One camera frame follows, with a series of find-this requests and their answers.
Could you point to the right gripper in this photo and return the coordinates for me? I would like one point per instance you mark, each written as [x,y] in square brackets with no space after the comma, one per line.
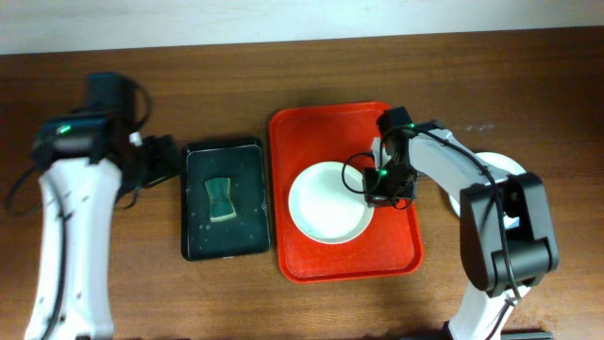
[377,195]

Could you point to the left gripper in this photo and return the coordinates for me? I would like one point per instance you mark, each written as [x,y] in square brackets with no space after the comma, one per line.
[171,151]

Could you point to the white plate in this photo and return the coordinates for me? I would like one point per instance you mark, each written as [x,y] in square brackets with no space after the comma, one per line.
[326,205]

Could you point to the green yellow sponge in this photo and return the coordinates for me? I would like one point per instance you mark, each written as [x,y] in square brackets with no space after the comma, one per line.
[221,206]

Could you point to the light blue plate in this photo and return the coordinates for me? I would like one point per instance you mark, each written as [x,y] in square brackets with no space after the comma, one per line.
[507,164]

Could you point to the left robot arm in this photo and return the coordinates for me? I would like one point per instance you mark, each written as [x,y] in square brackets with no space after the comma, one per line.
[87,160]

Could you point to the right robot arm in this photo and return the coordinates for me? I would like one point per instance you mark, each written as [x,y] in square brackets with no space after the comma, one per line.
[507,240]

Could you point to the red plastic tray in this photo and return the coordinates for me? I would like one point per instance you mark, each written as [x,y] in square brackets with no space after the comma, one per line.
[301,137]

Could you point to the black plastic tray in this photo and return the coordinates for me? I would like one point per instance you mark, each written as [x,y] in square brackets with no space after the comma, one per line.
[249,232]

